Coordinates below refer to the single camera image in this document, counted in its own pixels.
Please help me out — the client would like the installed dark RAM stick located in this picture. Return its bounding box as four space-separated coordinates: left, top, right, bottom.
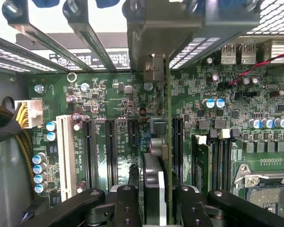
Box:
191 134 213 198

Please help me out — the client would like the black empty RAM slot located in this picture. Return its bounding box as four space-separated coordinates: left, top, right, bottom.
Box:
222 136 233 191
212 136 222 191

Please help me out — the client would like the black long expansion slot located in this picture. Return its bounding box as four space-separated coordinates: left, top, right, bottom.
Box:
105 119 119 189
82 119 98 190

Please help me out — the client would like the CPU socket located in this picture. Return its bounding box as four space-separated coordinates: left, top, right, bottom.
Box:
233 163 284 227

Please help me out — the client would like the black short expansion slot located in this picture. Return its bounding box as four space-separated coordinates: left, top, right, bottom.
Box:
127 119 140 148

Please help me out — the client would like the white PCI expansion slot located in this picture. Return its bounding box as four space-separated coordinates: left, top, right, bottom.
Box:
56 115 77 202

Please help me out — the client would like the green motherboard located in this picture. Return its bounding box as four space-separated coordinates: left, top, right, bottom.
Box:
28 40 284 227

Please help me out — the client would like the white motherboard power connector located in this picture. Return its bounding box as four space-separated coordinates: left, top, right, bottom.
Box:
14 99 44 129

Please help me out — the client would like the vented metal slot cover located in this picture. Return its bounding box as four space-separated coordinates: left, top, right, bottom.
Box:
169 36 221 70
0 33 69 73

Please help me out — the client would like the silver USB port block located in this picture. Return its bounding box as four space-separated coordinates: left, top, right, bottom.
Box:
220 43 258 65

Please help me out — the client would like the dark grey PC case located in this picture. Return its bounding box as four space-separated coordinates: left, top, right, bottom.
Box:
0 0 284 227

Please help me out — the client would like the silver rear port housing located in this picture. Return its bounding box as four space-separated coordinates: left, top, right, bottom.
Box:
262 39 284 65

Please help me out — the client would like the black sleeved power cable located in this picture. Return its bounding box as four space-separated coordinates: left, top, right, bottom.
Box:
0 96 40 200

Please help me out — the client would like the red and black fan wire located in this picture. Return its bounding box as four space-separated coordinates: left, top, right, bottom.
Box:
228 53 284 86

